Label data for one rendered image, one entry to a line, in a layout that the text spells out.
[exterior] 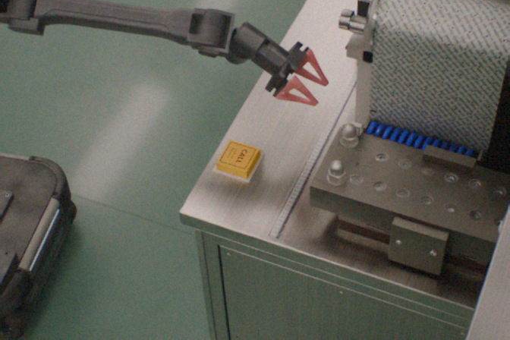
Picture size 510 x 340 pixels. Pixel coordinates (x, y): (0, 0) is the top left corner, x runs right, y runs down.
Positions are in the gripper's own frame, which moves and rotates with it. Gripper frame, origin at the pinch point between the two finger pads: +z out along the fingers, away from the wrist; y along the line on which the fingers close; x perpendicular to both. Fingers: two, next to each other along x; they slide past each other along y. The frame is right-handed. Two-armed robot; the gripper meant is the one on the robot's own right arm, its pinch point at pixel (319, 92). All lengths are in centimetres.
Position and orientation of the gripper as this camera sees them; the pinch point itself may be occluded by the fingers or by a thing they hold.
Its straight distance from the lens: 186.7
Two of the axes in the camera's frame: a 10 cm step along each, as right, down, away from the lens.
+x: 4.5, -4.4, -7.8
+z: 8.1, 5.8, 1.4
